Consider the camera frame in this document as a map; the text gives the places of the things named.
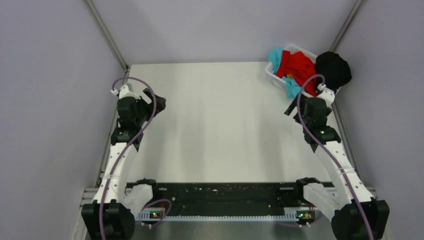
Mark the aluminium frame rail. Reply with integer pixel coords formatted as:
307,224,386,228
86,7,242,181
71,187,387,240

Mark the black t shirt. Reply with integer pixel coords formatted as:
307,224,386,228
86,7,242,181
315,51,352,93

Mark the white plastic laundry basket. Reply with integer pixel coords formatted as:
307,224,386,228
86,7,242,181
265,44,336,104

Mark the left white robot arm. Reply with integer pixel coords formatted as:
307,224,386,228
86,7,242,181
81,84,166,240

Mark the red t shirt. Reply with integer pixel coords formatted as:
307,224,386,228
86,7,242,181
275,50,317,98

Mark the teal t shirt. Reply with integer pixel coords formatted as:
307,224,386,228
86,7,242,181
267,47,303,100

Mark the white cable duct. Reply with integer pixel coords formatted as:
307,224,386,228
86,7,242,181
135,207,321,223

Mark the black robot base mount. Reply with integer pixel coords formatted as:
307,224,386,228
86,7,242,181
126,179,316,218

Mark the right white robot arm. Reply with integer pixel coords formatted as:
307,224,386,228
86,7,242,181
285,93,390,240

